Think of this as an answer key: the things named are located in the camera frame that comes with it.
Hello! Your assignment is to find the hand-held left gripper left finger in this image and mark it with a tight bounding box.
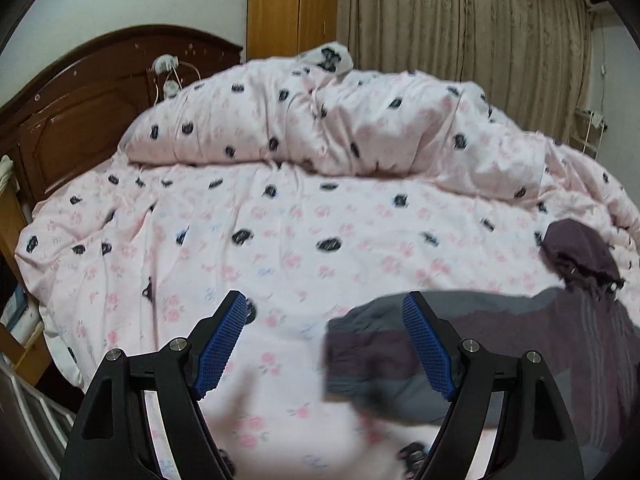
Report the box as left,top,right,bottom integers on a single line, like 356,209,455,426
61,290,251,480

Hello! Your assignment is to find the dark wooden headboard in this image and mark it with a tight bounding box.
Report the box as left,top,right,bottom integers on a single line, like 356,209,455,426
0,24,246,211

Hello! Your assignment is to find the purple and grey jacket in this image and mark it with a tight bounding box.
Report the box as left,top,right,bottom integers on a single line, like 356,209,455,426
322,219,640,480

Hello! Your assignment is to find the white shelf rack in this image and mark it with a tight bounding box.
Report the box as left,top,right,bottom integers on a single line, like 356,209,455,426
570,107,610,158

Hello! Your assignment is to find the white striped object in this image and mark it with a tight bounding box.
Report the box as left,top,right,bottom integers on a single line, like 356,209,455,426
0,360,76,480

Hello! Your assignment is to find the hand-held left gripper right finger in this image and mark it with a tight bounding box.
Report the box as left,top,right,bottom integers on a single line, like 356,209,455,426
402,291,583,480

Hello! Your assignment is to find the light wooden wardrobe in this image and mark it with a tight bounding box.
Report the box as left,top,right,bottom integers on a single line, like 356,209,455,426
242,0,341,63

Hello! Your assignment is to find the beige patterned curtain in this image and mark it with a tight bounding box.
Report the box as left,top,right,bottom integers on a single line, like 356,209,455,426
335,0,598,161

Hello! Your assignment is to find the pink cat print blanket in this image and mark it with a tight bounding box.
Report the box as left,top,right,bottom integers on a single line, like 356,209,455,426
14,45,640,480

